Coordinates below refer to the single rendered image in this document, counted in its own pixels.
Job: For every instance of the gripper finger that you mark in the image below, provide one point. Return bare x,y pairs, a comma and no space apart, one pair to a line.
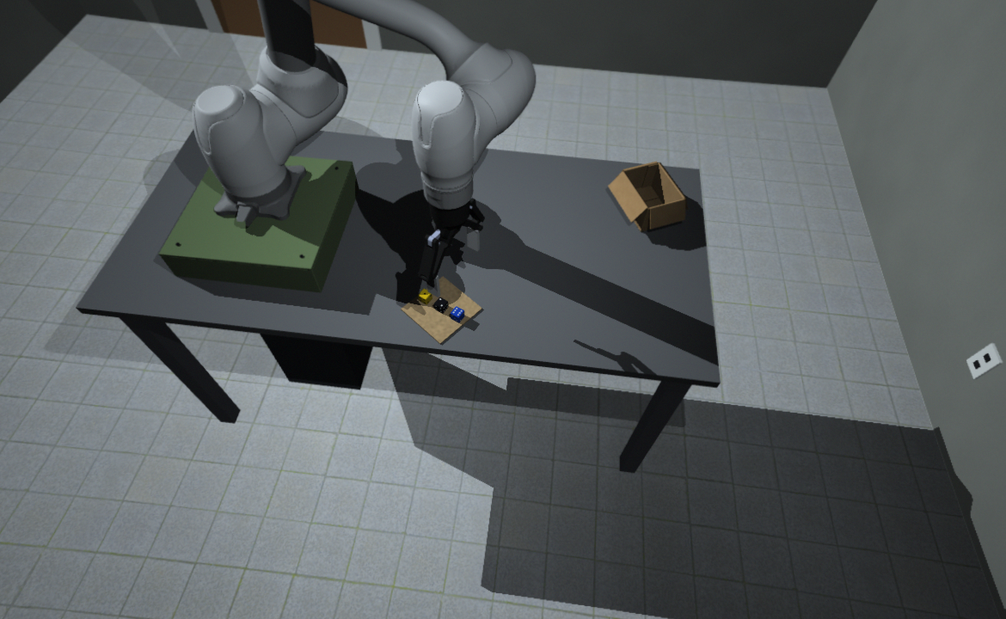
432,257
473,235

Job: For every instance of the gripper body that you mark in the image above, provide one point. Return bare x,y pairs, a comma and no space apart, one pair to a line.
445,218

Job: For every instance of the tan textured mat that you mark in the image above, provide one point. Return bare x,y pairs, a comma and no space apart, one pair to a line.
440,325

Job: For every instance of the open brown cardboard box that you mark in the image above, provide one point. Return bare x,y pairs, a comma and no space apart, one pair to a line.
656,187

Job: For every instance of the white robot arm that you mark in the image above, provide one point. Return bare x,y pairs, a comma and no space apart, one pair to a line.
246,144

